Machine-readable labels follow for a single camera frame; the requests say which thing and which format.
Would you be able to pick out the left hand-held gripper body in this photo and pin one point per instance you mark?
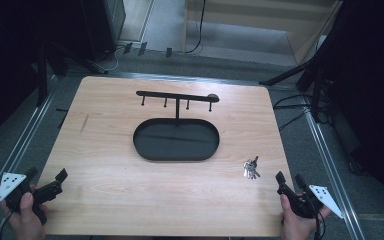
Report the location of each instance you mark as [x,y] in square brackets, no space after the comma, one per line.
[16,193]

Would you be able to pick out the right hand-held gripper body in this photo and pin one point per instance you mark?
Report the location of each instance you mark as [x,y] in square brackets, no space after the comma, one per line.
[310,201]

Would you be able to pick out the bunch of silver keys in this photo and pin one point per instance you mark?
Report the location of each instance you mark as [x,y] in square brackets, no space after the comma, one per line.
[250,168]

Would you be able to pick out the black key rack with tray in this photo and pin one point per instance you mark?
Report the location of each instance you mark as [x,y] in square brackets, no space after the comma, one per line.
[176,133]

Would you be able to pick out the person's left hand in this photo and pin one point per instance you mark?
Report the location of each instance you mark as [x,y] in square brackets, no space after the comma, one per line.
[26,216]

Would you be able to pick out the person's right hand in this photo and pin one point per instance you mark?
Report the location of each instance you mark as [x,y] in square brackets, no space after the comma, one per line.
[296,223]

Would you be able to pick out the black metal stand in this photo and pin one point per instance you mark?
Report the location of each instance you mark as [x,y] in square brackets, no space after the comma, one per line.
[46,63]
[310,83]

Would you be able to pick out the dark cabinet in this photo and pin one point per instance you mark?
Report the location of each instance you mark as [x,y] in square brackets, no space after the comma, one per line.
[108,23]

